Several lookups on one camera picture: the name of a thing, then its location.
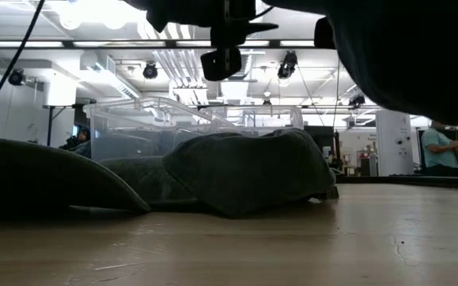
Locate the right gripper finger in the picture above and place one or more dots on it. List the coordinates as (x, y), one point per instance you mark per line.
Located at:
(324, 35)

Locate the dark blue cap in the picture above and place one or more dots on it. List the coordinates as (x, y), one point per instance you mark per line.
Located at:
(412, 47)

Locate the dark green cap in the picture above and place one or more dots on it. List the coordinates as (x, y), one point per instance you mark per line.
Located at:
(245, 171)
(34, 178)

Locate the black ceiling lamp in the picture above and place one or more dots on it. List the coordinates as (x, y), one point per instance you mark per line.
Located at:
(288, 63)
(150, 70)
(16, 77)
(356, 100)

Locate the clear plastic bin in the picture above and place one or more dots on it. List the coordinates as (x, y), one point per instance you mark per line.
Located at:
(125, 135)
(261, 119)

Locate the white kiosk column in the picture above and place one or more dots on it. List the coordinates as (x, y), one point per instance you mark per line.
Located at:
(394, 143)

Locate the white pillar box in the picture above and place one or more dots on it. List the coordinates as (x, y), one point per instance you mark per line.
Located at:
(60, 93)

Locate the person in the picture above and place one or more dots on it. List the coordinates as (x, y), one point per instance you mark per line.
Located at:
(437, 151)

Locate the background robot station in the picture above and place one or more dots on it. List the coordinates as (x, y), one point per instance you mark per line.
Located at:
(76, 139)

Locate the black metal stand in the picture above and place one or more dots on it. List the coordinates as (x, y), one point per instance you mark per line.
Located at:
(50, 127)

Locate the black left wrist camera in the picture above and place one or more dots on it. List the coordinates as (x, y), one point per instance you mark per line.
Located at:
(221, 65)

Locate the white air duct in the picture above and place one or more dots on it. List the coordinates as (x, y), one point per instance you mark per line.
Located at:
(105, 73)

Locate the black metal table frame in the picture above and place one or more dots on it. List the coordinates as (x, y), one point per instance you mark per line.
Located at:
(412, 180)

